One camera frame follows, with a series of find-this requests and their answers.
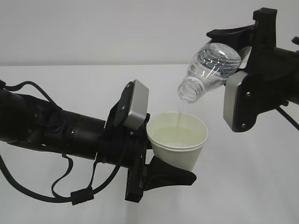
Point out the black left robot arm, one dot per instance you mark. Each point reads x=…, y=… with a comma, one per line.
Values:
x=42, y=125

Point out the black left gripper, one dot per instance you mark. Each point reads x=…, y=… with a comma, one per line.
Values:
x=126, y=148

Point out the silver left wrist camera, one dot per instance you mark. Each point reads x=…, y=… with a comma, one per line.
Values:
x=131, y=109

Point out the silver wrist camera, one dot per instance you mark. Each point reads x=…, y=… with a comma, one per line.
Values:
x=131, y=109
x=246, y=96

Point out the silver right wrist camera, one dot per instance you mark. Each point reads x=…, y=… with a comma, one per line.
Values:
x=246, y=96

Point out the white paper cup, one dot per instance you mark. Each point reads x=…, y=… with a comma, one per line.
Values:
x=177, y=138

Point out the clear plastic water bottle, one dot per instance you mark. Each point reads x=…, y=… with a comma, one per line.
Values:
x=209, y=69

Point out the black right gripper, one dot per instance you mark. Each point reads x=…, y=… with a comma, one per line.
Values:
x=265, y=57

